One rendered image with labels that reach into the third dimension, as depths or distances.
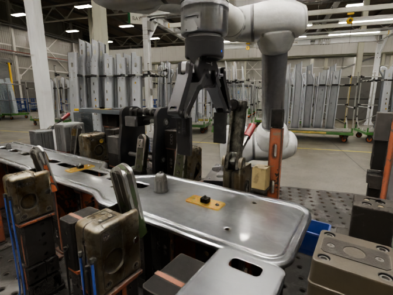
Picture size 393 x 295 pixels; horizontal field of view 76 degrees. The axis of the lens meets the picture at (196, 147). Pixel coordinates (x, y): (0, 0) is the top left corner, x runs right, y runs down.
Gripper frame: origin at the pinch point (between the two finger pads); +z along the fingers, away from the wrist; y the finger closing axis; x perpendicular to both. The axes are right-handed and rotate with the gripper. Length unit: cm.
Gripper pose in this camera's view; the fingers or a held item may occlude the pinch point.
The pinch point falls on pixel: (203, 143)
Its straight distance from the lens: 51.8
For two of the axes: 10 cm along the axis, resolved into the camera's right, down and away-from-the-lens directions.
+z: 0.0, 9.8, 2.1
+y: -5.6, 1.7, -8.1
